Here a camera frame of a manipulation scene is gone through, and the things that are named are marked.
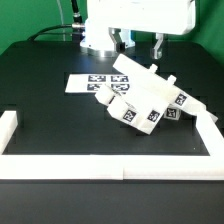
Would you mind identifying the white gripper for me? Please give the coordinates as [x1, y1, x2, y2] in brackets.
[87, 0, 196, 60]

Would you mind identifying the white chair back piece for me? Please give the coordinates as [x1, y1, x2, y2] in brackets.
[113, 54, 218, 122]

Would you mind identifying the black cable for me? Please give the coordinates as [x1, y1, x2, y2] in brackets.
[27, 0, 86, 42]

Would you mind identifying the white fiducial marker sheet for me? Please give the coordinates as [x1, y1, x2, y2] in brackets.
[65, 74, 130, 93]

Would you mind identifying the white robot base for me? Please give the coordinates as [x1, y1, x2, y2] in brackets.
[80, 19, 135, 58]

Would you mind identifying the white U-shaped fence frame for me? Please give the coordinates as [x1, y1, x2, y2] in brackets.
[0, 111, 224, 180]

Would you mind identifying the white chair seat plate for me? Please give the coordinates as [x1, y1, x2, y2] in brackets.
[116, 86, 169, 135]

